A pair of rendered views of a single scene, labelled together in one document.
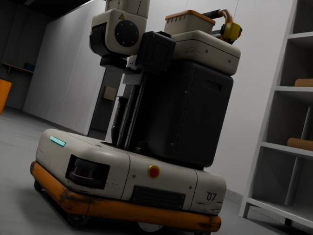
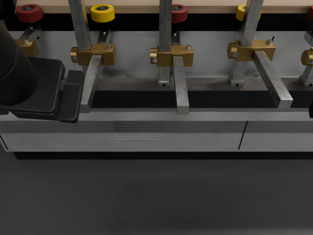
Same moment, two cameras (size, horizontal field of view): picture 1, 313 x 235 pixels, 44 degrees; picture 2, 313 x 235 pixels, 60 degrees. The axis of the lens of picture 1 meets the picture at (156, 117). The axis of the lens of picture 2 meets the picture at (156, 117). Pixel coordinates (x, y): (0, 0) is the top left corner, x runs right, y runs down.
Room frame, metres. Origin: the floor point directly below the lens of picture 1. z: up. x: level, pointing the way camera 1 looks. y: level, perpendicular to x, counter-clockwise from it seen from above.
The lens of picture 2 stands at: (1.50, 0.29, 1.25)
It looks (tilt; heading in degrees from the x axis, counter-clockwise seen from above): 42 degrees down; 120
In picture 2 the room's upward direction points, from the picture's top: straight up
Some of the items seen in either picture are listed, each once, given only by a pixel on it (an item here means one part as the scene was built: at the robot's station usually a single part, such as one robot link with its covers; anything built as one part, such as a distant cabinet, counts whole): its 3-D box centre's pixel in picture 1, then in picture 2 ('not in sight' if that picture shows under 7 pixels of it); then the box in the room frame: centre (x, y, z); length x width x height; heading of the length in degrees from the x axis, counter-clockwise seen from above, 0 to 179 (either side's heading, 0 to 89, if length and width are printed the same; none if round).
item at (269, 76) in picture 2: not in sight; (260, 59); (1.42, 1.09, 0.83); 0.43 x 0.03 x 0.04; 120
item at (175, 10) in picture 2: not in sight; (175, 23); (1.10, 1.13, 0.85); 0.08 x 0.08 x 0.11
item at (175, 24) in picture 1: (187, 31); not in sight; (1.76, -0.03, 0.87); 0.23 x 0.15 x 0.11; 30
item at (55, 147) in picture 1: (124, 177); not in sight; (1.70, 0.07, 0.16); 0.67 x 0.64 x 0.25; 120
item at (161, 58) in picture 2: not in sight; (171, 56); (1.16, 1.00, 0.81); 0.14 x 0.06 x 0.05; 30
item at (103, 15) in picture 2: not in sight; (104, 23); (0.88, 1.01, 0.85); 0.08 x 0.08 x 0.11
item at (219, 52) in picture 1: (166, 88); not in sight; (1.75, -0.01, 0.59); 0.55 x 0.34 x 0.83; 30
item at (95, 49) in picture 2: not in sight; (93, 54); (0.94, 0.87, 0.81); 0.14 x 0.06 x 0.05; 30
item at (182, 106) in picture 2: not in sight; (177, 65); (1.20, 0.96, 0.81); 0.43 x 0.03 x 0.04; 120
